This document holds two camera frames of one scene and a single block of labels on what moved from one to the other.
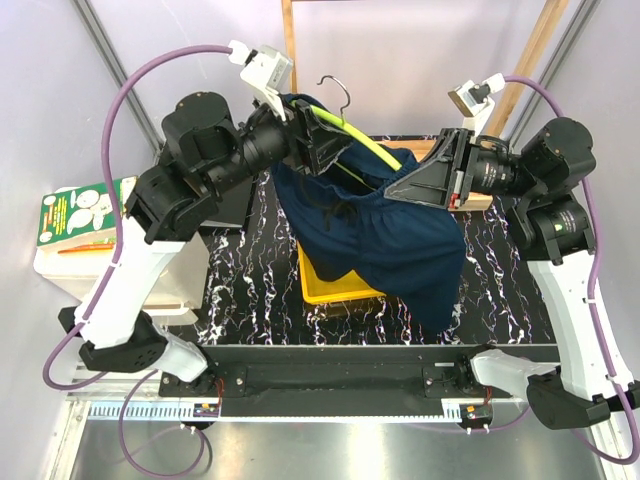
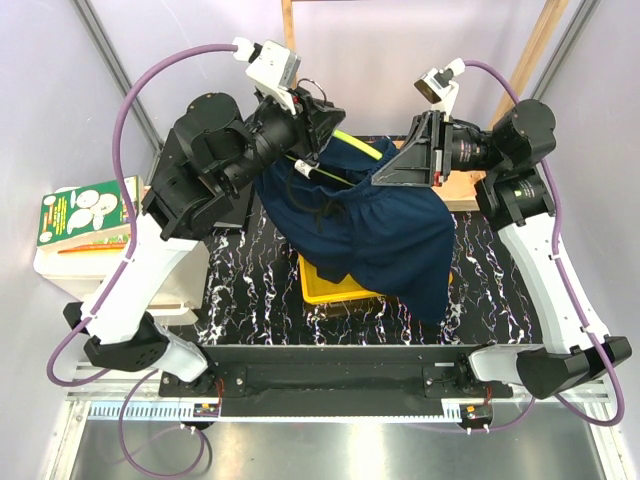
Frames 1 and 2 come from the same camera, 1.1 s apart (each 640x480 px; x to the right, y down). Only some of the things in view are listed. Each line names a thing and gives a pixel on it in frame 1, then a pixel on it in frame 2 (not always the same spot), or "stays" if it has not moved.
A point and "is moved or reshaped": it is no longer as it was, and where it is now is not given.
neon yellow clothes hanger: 353,130 → 346,138
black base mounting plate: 335,371 stays
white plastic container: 77,268 stays
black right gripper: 441,181 → 425,158
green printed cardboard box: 82,220 stays
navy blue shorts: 341,220 is moved or reshaped
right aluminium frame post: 574,32 stays
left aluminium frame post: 120,75 stays
